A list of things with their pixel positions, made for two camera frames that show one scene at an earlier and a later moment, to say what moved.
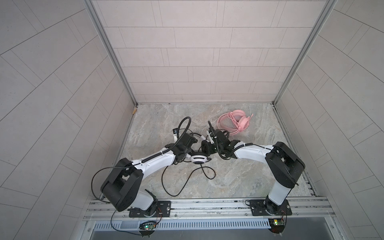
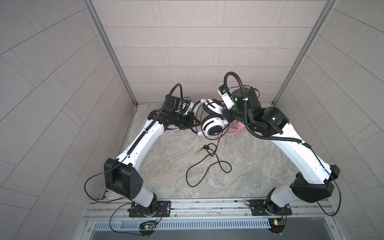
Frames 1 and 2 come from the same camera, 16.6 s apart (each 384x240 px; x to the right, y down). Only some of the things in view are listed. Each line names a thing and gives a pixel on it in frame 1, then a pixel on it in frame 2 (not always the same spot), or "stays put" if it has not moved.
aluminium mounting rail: [303, 208] stays put
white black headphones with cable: [201, 157] to [215, 121]
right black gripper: [209, 143] to [227, 114]
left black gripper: [189, 150] to [189, 118]
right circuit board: [277, 225] stays put
